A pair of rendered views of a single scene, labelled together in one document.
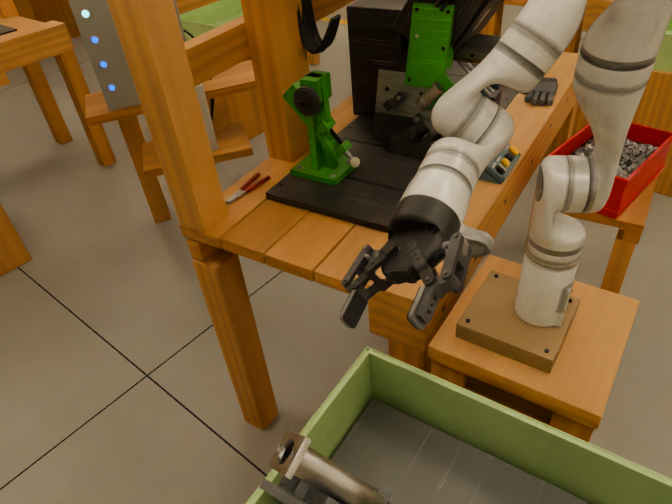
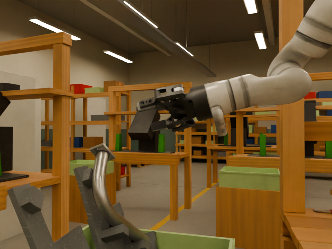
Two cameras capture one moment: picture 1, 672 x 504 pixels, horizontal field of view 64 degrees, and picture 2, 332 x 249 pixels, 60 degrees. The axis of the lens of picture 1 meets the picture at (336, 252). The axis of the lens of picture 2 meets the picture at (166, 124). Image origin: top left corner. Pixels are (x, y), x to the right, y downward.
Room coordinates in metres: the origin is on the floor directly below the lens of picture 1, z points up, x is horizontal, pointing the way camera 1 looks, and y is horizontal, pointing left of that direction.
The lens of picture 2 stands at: (0.18, -0.66, 1.24)
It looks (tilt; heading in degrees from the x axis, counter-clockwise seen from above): 1 degrees up; 69
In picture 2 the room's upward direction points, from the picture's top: straight up
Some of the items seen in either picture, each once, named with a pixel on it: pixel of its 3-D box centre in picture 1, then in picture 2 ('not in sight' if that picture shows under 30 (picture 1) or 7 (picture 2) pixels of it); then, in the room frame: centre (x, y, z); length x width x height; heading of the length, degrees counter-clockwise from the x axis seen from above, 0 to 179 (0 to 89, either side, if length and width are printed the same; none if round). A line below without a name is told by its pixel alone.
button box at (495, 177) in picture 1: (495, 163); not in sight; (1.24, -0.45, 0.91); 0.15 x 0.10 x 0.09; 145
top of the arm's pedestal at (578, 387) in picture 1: (534, 329); not in sight; (0.72, -0.38, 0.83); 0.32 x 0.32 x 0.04; 52
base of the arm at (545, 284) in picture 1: (546, 276); not in sight; (0.72, -0.38, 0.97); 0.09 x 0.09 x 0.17; 59
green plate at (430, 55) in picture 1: (433, 43); not in sight; (1.47, -0.32, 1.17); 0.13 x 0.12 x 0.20; 145
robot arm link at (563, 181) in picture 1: (563, 204); not in sight; (0.72, -0.39, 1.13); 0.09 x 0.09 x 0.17; 77
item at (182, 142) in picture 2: not in sight; (215, 133); (5.82, 8.69, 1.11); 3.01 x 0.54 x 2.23; 136
